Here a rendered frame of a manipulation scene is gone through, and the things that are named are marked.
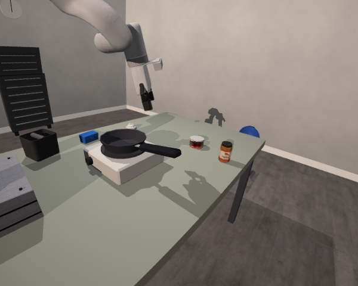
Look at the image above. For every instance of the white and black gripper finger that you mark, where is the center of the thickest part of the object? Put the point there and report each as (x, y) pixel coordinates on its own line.
(151, 97)
(145, 99)

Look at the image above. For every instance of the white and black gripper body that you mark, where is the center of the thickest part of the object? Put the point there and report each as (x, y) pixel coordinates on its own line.
(140, 74)

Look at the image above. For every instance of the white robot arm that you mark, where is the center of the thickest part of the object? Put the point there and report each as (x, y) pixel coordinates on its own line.
(120, 37)

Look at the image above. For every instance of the small spice jar with black lid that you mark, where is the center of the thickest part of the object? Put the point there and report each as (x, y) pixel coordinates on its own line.
(225, 151)

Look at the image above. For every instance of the small blue box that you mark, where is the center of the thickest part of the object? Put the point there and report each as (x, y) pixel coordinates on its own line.
(88, 136)

